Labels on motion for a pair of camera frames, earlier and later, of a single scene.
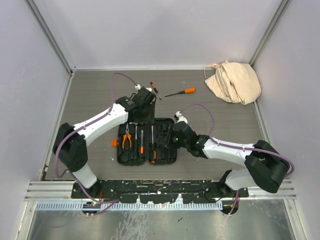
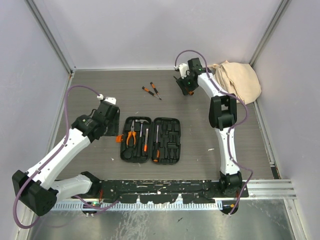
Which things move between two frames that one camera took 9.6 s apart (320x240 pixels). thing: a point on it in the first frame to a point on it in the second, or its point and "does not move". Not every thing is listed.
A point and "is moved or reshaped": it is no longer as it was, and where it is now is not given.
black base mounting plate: x=155 y=191 does not move
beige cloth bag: x=235 y=81 does not move
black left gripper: x=149 y=118 to x=114 y=131
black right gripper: x=172 y=146 to x=181 y=82
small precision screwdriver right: x=155 y=90 does not move
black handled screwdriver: x=153 y=150 is moved or reshaped
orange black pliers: x=125 y=137 to x=131 y=132
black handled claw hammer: x=135 y=142 to x=139 y=140
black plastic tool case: x=138 y=142 is moved or reshaped
